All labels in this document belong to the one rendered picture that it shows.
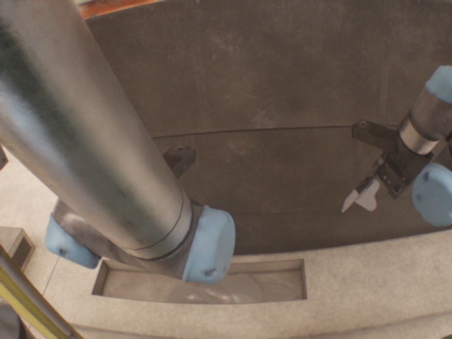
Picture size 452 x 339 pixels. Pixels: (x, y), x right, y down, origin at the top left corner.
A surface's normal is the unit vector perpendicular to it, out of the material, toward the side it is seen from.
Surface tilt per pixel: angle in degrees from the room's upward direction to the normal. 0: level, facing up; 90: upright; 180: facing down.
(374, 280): 0
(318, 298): 0
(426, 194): 90
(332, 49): 90
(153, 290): 0
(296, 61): 90
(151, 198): 95
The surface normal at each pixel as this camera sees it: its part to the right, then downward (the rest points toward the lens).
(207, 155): -0.05, 0.59
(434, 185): -0.86, 0.38
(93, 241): -0.33, 0.29
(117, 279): -0.11, -0.80
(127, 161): 0.87, 0.29
